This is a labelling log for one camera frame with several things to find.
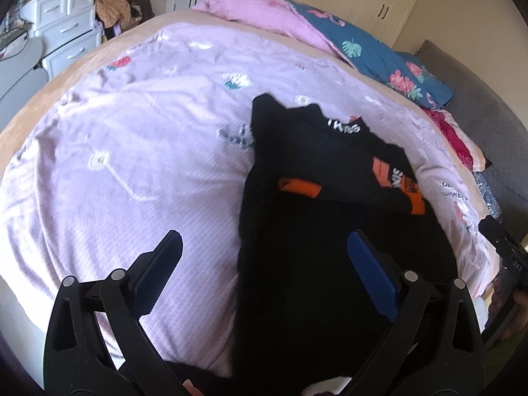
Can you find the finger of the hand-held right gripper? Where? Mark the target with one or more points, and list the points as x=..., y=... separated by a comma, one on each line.
x=489, y=227

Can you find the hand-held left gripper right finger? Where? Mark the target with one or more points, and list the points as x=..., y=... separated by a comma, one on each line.
x=371, y=274

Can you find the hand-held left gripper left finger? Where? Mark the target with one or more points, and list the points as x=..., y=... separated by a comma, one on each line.
x=159, y=264

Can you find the black long-sleeved sweater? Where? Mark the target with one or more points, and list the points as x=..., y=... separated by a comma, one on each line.
x=309, y=255

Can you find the dark clothes pile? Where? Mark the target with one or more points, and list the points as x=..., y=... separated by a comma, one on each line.
x=138, y=6

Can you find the dark patterned pillow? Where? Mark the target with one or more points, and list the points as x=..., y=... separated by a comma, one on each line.
x=489, y=194

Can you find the red floral pillow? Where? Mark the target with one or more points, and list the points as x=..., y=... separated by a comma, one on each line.
x=449, y=136

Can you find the lilac printed blanket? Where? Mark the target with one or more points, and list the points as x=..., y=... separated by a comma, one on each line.
x=123, y=152

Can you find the grey padded headboard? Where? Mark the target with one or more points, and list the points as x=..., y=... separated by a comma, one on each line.
x=486, y=103

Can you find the pink and blue floral quilt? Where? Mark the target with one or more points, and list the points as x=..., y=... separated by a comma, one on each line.
x=350, y=45

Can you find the grey plastic chair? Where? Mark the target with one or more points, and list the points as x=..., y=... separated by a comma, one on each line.
x=18, y=82

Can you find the white drawer cabinet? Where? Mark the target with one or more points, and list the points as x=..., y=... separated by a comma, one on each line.
x=66, y=33

